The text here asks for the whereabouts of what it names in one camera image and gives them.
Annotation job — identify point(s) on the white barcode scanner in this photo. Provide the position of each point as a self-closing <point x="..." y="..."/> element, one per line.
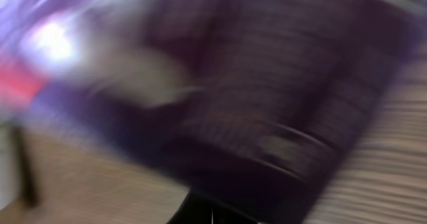
<point x="17" y="177"/>

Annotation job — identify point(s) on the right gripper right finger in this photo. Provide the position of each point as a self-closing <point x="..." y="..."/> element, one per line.
<point x="225" y="214"/>

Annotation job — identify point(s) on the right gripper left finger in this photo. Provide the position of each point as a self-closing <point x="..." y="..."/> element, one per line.
<point x="194" y="209"/>

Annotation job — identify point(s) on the purple sanitary pad pack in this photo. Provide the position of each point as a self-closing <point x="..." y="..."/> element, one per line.
<point x="294" y="84"/>

